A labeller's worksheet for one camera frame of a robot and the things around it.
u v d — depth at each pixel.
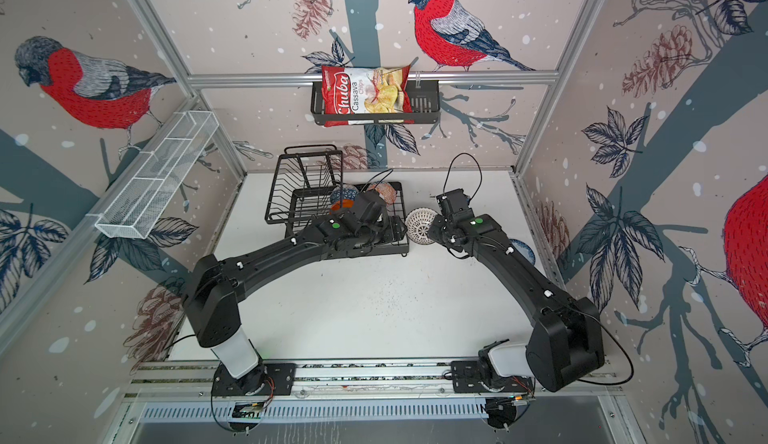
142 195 0.73
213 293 0.43
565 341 0.40
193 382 0.75
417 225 0.87
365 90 0.88
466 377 0.73
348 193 1.08
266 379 0.73
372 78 0.86
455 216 0.63
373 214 0.64
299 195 1.08
